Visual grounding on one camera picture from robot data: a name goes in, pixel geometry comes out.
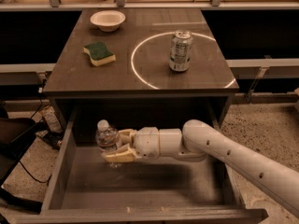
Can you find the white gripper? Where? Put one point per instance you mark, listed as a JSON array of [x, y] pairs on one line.
[[147, 142]]

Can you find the clear plastic water bottle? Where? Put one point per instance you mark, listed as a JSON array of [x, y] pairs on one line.
[[107, 137]]

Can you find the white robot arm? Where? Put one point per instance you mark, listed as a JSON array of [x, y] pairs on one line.
[[194, 141]]

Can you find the open grey top drawer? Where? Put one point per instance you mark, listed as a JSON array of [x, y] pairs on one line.
[[85, 189]]

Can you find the green yellow sponge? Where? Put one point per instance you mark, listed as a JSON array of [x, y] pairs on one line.
[[99, 53]]

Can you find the black chair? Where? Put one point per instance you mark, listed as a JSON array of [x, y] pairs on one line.
[[16, 136]]

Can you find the silver soda can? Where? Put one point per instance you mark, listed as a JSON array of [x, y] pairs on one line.
[[180, 54]]

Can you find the white paper bowl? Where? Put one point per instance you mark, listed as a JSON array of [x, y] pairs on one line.
[[108, 20]]

